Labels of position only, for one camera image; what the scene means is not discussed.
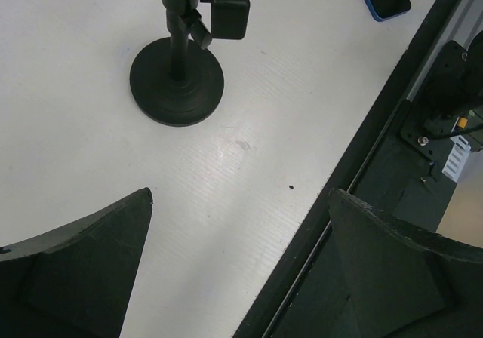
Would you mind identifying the black round-base clamp stand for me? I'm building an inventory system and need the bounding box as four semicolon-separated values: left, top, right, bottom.
129;0;251;127

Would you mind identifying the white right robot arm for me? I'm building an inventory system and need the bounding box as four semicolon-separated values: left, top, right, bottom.
426;32;482;116

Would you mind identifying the white slotted cable duct right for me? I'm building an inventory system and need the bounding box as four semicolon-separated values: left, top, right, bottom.
442;136;471;183

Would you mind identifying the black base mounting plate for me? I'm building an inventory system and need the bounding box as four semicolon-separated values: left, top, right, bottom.
232;0;483;338

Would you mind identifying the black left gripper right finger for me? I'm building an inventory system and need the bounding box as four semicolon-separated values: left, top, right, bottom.
329;189;482;337

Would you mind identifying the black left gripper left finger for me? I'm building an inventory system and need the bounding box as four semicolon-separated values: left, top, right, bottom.
1;188;153;337

